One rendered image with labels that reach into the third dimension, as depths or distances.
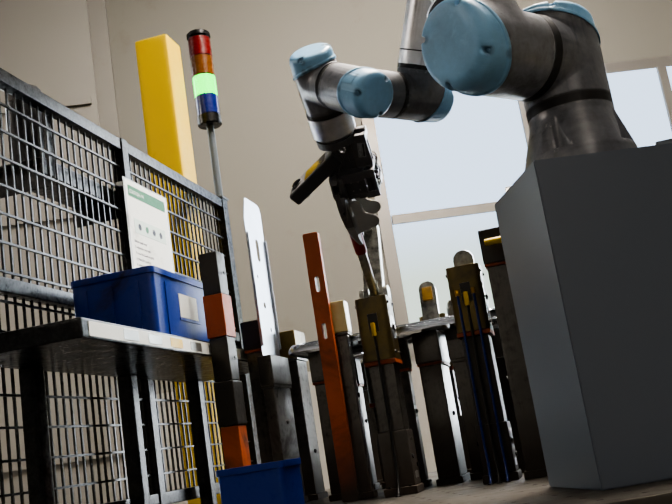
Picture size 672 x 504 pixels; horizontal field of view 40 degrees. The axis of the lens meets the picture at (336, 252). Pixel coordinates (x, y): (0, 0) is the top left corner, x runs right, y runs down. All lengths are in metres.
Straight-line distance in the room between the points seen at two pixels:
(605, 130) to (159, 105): 1.63
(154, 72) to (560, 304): 1.76
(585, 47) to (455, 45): 0.19
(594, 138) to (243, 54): 2.77
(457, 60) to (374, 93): 0.26
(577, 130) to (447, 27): 0.21
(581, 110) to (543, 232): 0.18
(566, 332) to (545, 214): 0.14
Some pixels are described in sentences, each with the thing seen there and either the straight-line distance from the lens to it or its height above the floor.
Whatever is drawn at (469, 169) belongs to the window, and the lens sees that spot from 3.77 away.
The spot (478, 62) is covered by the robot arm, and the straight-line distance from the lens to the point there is 1.17.
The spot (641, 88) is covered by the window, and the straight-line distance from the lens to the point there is 4.12.
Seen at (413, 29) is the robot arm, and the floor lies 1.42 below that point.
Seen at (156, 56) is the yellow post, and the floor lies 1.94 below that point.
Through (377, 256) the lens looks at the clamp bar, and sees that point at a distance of 1.76.
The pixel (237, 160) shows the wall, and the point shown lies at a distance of 3.71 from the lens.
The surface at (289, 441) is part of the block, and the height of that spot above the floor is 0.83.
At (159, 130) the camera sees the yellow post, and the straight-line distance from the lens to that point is 2.62.
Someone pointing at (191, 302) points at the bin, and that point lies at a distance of 1.82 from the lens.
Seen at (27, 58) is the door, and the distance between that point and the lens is 3.92.
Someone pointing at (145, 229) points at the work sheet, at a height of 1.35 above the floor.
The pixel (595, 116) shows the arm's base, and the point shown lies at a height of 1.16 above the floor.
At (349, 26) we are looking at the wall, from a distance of 3.95.
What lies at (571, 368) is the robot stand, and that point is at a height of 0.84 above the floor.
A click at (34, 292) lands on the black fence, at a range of 1.71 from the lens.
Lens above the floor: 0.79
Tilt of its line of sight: 12 degrees up
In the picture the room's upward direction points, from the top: 9 degrees counter-clockwise
